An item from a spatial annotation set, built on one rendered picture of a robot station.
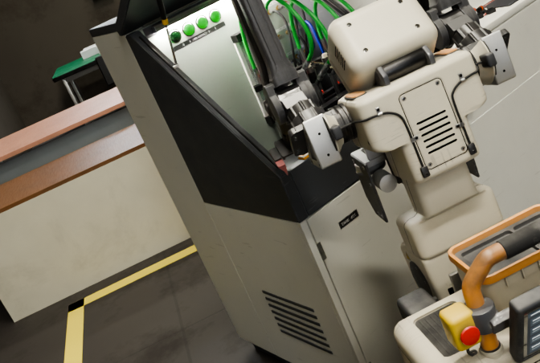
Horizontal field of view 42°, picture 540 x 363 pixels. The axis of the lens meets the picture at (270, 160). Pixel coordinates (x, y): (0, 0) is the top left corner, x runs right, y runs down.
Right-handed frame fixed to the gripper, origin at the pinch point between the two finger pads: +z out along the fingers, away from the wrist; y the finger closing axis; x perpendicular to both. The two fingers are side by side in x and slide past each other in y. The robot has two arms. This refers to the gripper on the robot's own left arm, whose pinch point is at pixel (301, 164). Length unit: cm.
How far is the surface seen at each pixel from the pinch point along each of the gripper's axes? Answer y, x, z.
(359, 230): -11.9, 0.1, 39.5
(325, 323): 10, 11, 63
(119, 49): 33, -83, -4
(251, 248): 21, -23, 53
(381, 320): -7, 17, 67
